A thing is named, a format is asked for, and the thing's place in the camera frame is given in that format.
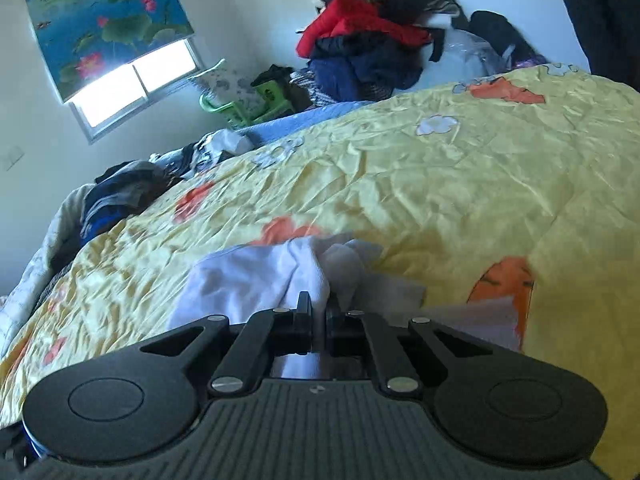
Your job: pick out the grey knit cloth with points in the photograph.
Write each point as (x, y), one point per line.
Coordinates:
(50, 290)

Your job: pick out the black and white garment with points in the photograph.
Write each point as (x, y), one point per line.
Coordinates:
(215, 150)

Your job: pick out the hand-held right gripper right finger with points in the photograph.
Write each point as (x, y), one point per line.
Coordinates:
(332, 327)

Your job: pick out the dark cloth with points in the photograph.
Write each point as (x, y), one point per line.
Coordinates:
(595, 10)

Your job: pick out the window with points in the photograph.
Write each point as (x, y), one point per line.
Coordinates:
(130, 85)

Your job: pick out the white printed quilt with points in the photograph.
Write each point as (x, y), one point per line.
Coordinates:
(35, 255)

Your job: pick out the red jacket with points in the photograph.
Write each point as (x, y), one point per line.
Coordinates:
(350, 22)

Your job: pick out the pile of dark clothes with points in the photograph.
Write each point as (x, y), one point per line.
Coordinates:
(370, 70)

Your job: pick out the white wall socket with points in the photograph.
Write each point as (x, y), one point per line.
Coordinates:
(12, 158)

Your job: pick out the grey garment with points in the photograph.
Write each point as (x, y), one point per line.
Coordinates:
(145, 190)

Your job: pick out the white lace underwear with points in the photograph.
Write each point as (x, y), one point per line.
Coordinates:
(250, 280)

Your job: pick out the blue garment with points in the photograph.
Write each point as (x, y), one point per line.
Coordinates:
(100, 220)

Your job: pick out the lotus print roller blind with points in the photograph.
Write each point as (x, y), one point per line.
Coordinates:
(100, 15)

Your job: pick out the clear plastic bag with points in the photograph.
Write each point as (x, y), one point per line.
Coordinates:
(465, 60)

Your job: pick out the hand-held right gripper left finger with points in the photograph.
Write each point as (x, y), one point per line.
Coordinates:
(304, 320)

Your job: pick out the yellow printed blanket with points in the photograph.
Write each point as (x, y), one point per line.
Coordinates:
(450, 185)

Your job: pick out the patterned cushion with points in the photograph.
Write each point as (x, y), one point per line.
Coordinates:
(225, 87)

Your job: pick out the blue bedsheet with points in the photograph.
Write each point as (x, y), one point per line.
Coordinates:
(305, 117)

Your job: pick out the green plastic chair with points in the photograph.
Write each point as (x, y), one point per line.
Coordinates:
(270, 95)

